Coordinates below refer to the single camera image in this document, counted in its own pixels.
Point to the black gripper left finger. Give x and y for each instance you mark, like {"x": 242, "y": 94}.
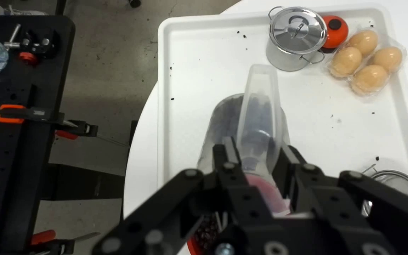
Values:
{"x": 223, "y": 189}

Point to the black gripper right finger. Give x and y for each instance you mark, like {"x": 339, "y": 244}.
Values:
{"x": 336, "y": 199}

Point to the clear plastic measuring jug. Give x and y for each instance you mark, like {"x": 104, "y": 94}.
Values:
{"x": 259, "y": 114}

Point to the red bowl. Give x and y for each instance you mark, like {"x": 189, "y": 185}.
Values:
{"x": 203, "y": 236}

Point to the tan egg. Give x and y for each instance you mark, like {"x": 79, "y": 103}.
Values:
{"x": 387, "y": 59}
{"x": 346, "y": 62}
{"x": 365, "y": 42}
{"x": 370, "y": 79}

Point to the white plastic tray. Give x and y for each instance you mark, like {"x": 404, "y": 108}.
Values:
{"x": 205, "y": 62}

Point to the clear egg carton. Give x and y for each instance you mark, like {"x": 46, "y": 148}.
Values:
{"x": 368, "y": 60}

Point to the red tomato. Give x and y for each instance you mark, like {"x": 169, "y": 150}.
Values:
{"x": 335, "y": 32}

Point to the steel pot with glass lid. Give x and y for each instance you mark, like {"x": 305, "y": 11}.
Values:
{"x": 297, "y": 36}

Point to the black perforated workbench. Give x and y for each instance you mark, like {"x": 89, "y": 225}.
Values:
{"x": 6, "y": 179}

